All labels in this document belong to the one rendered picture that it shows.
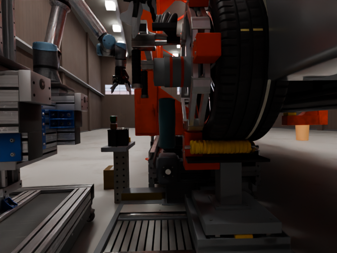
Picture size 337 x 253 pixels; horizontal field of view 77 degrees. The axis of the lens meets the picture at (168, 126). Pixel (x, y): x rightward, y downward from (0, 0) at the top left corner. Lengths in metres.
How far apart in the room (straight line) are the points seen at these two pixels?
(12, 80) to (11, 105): 0.07
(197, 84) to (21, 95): 0.54
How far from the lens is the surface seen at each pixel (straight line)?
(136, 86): 0.82
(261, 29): 0.79
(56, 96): 1.23
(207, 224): 0.90
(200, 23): 0.80
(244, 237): 0.96
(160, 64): 0.96
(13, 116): 0.74
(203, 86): 0.74
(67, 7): 1.57
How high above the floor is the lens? 0.62
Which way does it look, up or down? 2 degrees down
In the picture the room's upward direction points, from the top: 1 degrees counter-clockwise
